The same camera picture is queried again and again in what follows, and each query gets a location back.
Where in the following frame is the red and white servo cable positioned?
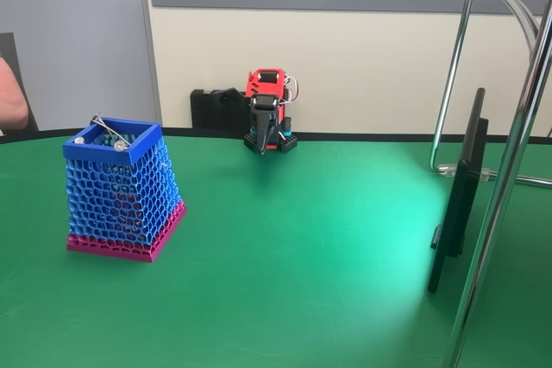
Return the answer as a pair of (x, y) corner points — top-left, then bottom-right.
(283, 75), (303, 104)

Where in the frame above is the black flat monitor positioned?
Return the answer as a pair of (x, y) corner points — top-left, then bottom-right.
(426, 87), (491, 296)

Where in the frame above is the chrome tube frame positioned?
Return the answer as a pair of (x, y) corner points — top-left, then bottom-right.
(429, 0), (552, 368)

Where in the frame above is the blue and pink mesh basket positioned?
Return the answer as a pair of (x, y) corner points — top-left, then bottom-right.
(62, 116), (188, 264)

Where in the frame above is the clear plastic clamp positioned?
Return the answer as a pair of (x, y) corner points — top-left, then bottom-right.
(436, 163), (497, 182)

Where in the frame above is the black plastic tool case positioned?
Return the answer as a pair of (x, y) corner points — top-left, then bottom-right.
(190, 88), (252, 130)

